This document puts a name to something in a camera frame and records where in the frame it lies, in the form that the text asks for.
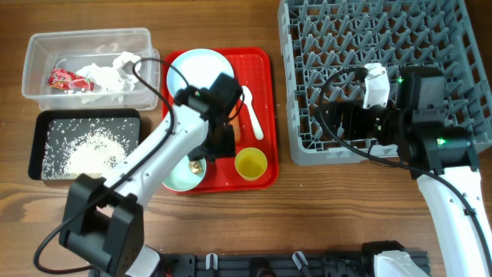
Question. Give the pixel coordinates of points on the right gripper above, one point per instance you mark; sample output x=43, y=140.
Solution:
x=334, y=120

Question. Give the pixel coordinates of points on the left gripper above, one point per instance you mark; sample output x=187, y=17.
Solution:
x=228, y=148

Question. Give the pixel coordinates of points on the brown food scrap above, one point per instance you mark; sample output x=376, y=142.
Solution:
x=196, y=167

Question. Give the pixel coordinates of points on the yellow cup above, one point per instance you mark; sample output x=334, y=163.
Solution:
x=251, y=163

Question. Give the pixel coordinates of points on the green bowl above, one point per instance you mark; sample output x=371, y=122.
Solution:
x=181, y=179

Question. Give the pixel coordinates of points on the white rice pile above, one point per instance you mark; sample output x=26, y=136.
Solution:
x=88, y=146

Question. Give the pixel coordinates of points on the white napkin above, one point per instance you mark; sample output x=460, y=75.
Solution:
x=115, y=79

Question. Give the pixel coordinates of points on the red snack wrapper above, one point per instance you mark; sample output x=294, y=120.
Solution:
x=65, y=80

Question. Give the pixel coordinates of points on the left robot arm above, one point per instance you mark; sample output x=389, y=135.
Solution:
x=103, y=219

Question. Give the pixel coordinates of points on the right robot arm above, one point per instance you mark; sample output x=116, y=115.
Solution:
x=412, y=135

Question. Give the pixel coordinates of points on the grey dishwasher rack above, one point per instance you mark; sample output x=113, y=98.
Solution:
x=320, y=38

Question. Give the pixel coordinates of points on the orange carrot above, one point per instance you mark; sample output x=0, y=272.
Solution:
x=235, y=124

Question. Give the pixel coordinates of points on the white plastic spoon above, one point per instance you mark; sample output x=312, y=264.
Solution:
x=248, y=101

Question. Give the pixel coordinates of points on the red serving tray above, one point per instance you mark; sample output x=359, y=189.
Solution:
x=252, y=67

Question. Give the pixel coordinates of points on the light blue plate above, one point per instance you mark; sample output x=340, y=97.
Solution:
x=200, y=67

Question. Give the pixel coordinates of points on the black tray bin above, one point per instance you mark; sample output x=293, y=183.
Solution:
x=41, y=129

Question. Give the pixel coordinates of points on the clear plastic bin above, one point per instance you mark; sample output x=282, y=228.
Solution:
x=73, y=50

